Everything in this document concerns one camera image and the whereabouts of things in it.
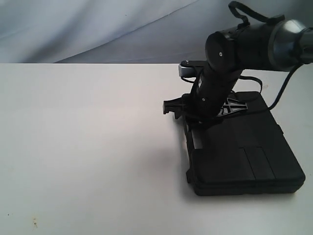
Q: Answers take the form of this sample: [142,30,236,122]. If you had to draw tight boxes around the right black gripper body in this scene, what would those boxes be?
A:
[182,64,242,122]

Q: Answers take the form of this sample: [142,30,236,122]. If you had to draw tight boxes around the black plastic tool case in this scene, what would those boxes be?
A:
[175,92,306,196]

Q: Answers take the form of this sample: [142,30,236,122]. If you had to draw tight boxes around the grey backdrop cloth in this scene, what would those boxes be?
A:
[0,0,313,64]

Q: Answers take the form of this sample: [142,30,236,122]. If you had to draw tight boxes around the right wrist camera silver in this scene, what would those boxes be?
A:
[179,60,205,78]

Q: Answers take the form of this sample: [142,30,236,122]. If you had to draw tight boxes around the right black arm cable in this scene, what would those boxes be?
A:
[182,0,313,116]

